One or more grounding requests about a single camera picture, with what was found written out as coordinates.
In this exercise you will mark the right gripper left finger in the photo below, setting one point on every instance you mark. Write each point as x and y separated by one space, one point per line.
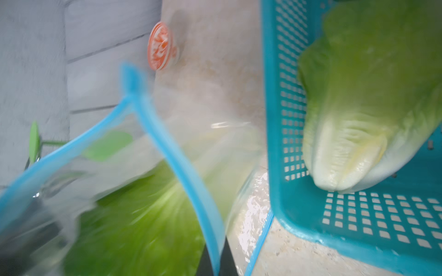
205 266

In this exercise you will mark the clear zipper bag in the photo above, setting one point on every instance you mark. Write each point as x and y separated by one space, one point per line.
210 150
250 222

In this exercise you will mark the teal plastic basket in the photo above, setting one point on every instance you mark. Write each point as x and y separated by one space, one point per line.
395 225

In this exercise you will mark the chinese cabbage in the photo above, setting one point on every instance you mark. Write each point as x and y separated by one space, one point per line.
373 83
147 228

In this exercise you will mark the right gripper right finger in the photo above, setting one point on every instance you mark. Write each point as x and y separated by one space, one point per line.
228 265

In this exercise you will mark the chinese cabbage top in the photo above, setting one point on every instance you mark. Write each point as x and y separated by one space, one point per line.
373 83

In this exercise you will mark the green plastic goblet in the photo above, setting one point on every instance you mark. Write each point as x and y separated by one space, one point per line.
36 143

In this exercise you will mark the orange patterned bowl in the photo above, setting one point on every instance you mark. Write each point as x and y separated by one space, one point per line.
162 51

